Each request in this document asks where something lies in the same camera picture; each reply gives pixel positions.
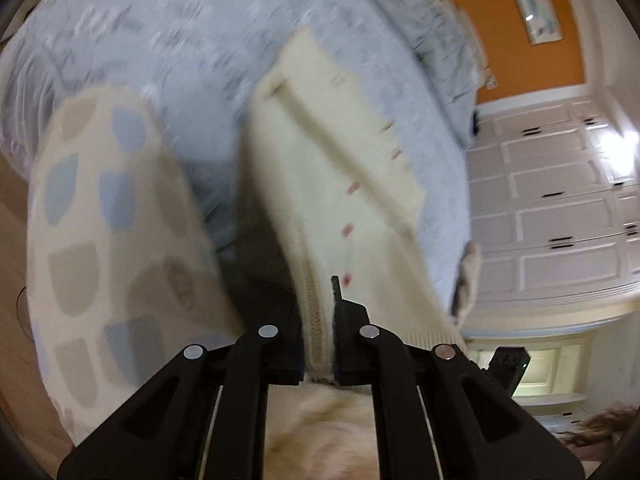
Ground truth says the light grey bed cover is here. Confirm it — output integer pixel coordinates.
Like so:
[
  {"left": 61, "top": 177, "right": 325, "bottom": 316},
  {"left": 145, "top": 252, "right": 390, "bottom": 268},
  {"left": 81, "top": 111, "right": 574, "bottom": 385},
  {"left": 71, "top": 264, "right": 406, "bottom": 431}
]
[{"left": 0, "top": 0, "right": 476, "bottom": 311}]

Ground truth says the thin dark cable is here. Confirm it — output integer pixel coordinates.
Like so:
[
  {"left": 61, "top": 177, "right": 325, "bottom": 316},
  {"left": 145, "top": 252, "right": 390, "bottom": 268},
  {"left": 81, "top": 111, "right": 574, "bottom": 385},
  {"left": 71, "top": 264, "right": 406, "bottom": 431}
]
[{"left": 15, "top": 285, "right": 36, "bottom": 341}]

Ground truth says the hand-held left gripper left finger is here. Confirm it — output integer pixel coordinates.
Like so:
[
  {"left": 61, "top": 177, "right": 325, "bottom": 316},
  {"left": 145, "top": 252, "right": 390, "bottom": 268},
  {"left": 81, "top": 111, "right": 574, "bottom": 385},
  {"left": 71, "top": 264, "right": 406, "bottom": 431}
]
[{"left": 57, "top": 307, "right": 306, "bottom": 480}]

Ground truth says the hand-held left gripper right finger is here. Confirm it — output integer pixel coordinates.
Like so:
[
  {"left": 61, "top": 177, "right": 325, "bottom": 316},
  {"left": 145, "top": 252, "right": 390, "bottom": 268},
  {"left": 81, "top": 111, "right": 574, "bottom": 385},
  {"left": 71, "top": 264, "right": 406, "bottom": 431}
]
[{"left": 331, "top": 275, "right": 586, "bottom": 480}]

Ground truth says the framed wall picture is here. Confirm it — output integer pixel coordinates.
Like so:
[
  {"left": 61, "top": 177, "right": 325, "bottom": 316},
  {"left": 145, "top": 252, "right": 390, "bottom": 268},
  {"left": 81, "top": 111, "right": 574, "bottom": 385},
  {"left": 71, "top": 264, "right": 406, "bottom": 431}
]
[{"left": 495, "top": 0, "right": 565, "bottom": 46}]

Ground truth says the spotted cream cloth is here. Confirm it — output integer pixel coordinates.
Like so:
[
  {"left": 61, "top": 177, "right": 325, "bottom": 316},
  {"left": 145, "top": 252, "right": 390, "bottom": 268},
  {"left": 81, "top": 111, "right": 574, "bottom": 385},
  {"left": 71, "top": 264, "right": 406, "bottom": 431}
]
[{"left": 25, "top": 84, "right": 251, "bottom": 450}]

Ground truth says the brown furry cloth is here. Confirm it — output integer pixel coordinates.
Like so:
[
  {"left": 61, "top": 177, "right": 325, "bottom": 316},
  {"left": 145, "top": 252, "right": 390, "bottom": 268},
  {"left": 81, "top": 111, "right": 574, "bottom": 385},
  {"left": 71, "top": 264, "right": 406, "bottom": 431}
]
[{"left": 450, "top": 242, "right": 482, "bottom": 318}]

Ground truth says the white panelled wardrobe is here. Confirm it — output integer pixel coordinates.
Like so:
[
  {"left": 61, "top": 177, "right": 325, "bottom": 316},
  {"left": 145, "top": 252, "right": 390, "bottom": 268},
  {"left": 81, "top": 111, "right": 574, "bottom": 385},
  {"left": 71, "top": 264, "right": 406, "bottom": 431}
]
[{"left": 462, "top": 95, "right": 640, "bottom": 311}]

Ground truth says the cream knit cardigan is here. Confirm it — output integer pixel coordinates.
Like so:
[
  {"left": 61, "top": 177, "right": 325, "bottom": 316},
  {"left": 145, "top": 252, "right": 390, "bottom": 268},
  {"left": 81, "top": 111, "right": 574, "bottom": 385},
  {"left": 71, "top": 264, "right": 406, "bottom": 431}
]
[{"left": 240, "top": 25, "right": 471, "bottom": 480}]

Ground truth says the grey patterned pillow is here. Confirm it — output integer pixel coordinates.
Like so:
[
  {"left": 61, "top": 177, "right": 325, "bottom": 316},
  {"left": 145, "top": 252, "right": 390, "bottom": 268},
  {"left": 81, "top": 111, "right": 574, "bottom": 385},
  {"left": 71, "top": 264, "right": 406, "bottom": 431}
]
[{"left": 345, "top": 0, "right": 497, "bottom": 148}]

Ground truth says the brown shaggy rug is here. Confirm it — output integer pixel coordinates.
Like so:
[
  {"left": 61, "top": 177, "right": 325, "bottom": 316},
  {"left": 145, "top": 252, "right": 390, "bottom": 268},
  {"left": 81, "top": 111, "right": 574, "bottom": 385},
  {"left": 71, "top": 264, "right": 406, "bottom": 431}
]
[{"left": 560, "top": 402, "right": 638, "bottom": 448}]

